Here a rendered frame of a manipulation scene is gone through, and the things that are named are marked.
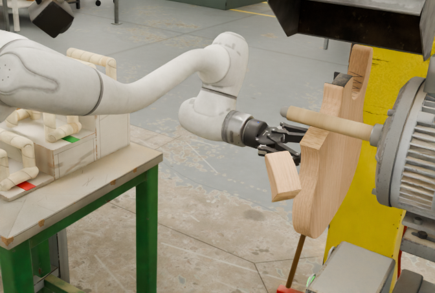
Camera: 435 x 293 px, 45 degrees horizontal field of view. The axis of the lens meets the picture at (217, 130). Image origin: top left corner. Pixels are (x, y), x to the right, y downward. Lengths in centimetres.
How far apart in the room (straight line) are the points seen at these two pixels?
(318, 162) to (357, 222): 109
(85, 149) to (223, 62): 49
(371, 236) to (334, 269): 133
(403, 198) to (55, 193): 88
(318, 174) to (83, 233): 197
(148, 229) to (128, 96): 72
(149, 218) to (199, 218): 135
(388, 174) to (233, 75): 57
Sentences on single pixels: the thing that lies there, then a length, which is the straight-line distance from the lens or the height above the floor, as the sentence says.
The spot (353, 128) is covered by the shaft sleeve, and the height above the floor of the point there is 126.
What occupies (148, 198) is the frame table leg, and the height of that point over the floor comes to 79.
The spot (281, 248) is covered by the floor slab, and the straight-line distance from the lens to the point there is 286.
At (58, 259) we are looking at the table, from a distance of 233.
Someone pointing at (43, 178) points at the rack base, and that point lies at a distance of 150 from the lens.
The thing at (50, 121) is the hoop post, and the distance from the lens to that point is 148.
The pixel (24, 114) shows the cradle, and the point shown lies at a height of 104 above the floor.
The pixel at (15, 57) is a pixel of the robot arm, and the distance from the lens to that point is 95.
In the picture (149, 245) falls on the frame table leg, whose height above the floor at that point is 61.
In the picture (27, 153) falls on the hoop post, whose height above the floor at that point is 102.
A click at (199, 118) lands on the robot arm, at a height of 113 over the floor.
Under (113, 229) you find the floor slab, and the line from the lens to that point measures 295.
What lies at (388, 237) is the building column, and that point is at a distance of 219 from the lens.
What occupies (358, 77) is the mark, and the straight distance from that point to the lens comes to 130.
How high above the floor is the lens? 164
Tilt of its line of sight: 23 degrees down
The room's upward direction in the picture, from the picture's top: 3 degrees clockwise
